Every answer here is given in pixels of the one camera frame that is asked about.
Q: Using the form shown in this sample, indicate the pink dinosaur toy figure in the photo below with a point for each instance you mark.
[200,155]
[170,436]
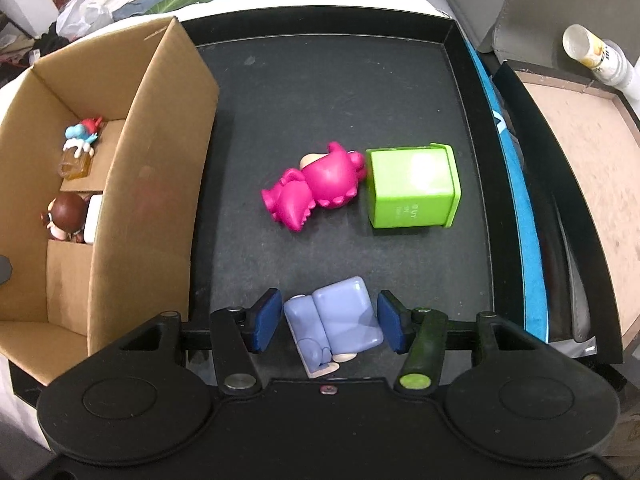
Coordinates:
[330,180]

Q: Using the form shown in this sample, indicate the blue white cushion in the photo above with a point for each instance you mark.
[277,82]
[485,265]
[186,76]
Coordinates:
[535,309]

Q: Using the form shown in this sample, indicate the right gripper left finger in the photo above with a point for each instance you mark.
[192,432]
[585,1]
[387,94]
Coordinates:
[236,333]

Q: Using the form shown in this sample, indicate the lavender cube character toy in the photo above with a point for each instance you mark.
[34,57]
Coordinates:
[332,325]

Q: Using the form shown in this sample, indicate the green cartoon cushion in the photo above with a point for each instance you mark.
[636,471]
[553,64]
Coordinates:
[166,6]

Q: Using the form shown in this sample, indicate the cardboard box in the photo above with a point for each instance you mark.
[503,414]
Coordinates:
[65,301]

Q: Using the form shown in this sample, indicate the black tray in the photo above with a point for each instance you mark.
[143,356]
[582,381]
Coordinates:
[304,92]

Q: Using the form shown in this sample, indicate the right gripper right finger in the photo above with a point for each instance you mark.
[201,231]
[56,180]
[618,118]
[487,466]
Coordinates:
[419,334]

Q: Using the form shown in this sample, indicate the white plastic bag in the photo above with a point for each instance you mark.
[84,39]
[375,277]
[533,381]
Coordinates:
[80,18]

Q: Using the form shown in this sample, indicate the brown-haired doll figurine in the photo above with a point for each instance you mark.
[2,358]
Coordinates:
[65,217]

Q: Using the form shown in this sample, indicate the grey folded panel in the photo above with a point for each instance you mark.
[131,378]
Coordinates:
[530,31]

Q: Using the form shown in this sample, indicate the green plastic square container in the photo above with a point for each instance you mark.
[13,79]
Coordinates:
[412,186]

